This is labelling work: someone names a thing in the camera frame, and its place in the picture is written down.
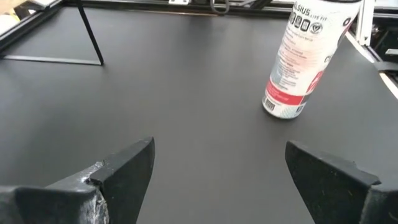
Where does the tall silver Celsius can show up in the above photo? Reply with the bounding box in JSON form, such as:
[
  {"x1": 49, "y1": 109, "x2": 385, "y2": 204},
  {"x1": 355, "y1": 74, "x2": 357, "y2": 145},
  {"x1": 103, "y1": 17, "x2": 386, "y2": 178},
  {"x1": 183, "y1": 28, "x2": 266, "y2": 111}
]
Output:
[{"x1": 262, "y1": 0, "x2": 363, "y2": 120}]

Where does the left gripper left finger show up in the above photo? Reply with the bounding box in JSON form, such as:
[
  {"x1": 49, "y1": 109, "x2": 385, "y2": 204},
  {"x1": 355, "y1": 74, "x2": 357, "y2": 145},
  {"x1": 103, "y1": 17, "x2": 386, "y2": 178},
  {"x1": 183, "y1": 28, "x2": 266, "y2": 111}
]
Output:
[{"x1": 0, "y1": 136, "x2": 155, "y2": 224}]

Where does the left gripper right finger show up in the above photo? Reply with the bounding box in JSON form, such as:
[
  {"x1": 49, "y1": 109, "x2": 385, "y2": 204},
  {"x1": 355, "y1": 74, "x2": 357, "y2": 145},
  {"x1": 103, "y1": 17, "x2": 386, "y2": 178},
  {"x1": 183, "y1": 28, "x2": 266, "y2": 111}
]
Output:
[{"x1": 285, "y1": 140, "x2": 398, "y2": 224}]

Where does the gray looped cable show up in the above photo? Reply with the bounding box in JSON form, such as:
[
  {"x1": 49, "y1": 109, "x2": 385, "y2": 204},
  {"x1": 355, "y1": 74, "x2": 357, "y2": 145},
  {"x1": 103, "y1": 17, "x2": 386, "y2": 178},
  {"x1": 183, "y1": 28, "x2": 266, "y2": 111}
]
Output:
[{"x1": 210, "y1": 0, "x2": 231, "y2": 16}]

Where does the wooden shelf black frame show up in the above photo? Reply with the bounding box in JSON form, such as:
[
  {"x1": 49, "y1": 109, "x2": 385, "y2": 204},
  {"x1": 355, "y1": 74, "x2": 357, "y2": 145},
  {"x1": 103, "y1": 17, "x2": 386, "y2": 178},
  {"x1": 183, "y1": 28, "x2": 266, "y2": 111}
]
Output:
[{"x1": 0, "y1": 0, "x2": 105, "y2": 67}]

